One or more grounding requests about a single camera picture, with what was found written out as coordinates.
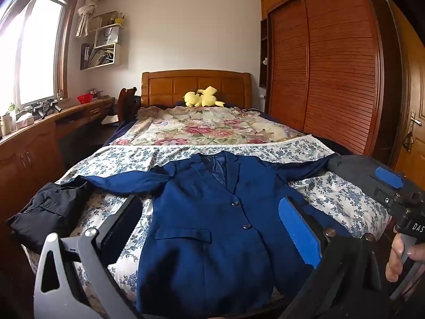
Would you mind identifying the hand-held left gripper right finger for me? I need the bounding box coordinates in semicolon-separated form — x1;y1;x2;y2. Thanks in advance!
278;195;396;319

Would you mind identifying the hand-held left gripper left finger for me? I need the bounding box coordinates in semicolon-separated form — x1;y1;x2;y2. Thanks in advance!
33;194;143;319

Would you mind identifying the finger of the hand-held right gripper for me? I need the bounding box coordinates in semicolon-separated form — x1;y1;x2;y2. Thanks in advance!
375;166;405;189
373;188;404;207

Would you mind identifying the blue suit jacket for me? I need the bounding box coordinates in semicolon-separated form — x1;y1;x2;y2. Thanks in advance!
78;150;352;314

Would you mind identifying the person's right hand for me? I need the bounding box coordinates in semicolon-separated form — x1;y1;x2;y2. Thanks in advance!
385;231;425;283

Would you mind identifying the dark grey garment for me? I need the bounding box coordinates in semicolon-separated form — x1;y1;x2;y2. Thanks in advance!
327;155;381;187

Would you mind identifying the blue floral bed sheet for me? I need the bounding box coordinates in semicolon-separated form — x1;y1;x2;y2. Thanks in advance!
22;135;392;319

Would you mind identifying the black folded garment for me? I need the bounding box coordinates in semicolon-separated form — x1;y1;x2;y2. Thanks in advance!
7;181;97;255

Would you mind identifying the wooden door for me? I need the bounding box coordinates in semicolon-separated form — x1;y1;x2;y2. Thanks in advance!
387;0;425;180

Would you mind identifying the wooden louvred wardrobe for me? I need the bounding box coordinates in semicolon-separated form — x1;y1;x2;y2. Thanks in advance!
260;0;386;160

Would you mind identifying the long wooden desk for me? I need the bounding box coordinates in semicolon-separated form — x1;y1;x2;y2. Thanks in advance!
0;96;117;240

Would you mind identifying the dark wooden chair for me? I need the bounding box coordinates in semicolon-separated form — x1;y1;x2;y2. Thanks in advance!
118;87;142;123

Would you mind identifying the pink floral quilt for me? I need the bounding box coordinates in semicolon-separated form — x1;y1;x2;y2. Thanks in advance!
109;106;308;147

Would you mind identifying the black tripod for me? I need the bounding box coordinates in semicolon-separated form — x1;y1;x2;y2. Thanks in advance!
31;99;63;119

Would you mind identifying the tissue box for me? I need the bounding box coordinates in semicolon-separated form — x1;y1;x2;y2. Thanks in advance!
16;111;35;127

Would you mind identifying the wooden bed headboard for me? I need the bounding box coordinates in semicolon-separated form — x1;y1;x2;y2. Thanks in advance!
141;70;253;110

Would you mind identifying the yellow plush toy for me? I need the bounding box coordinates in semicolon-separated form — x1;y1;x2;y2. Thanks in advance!
183;86;226;108

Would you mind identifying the white bottle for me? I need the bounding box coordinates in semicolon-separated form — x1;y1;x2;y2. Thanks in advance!
1;113;14;135

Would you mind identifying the white paper bag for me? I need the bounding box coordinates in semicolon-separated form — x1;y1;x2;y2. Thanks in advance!
96;27;119;48

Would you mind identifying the window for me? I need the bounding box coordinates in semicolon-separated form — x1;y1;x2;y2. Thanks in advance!
0;0;82;114

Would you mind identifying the tied beige curtain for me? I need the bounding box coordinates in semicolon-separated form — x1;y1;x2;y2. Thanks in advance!
76;0;102;38

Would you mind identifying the white wall shelf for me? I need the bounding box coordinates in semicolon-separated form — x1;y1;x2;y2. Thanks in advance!
80;11;128;70

